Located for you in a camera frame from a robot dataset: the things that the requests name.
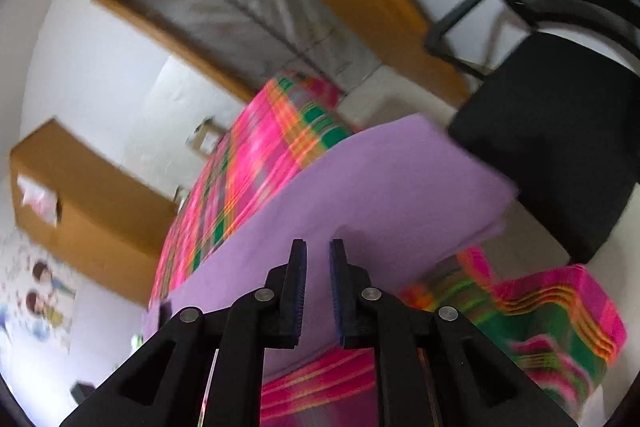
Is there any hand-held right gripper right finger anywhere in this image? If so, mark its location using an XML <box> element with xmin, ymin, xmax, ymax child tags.
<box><xmin>329</xmin><ymin>238</ymin><xmax>573</xmax><ymax>427</ymax></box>

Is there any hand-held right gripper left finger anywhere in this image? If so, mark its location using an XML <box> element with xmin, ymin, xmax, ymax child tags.
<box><xmin>60</xmin><ymin>238</ymin><xmax>307</xmax><ymax>427</ymax></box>

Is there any purple fleece cloth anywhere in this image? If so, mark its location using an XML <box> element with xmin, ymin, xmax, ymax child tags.
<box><xmin>141</xmin><ymin>114</ymin><xmax>521</xmax><ymax>380</ymax></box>

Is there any pink green plaid bed sheet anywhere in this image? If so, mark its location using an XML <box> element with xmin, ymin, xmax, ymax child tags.
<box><xmin>149</xmin><ymin>74</ymin><xmax>628</xmax><ymax>427</ymax></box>

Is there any brown cardboard box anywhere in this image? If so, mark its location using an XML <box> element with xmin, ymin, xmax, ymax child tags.
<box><xmin>187</xmin><ymin>119</ymin><xmax>226</xmax><ymax>155</ymax></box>

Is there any wooden wardrobe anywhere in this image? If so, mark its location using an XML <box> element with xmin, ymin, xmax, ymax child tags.
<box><xmin>10</xmin><ymin>118</ymin><xmax>178</xmax><ymax>305</ymax></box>

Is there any white plastic bag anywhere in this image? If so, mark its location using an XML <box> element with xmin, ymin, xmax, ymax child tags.
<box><xmin>17</xmin><ymin>177</ymin><xmax>61</xmax><ymax>228</ymax></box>

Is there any black mesh office chair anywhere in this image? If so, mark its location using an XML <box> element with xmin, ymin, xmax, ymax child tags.
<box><xmin>424</xmin><ymin>0</ymin><xmax>640</xmax><ymax>265</ymax></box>

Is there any cartoon wall poster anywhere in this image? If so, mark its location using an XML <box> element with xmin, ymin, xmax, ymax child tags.
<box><xmin>0</xmin><ymin>232</ymin><xmax>78</xmax><ymax>353</ymax></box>

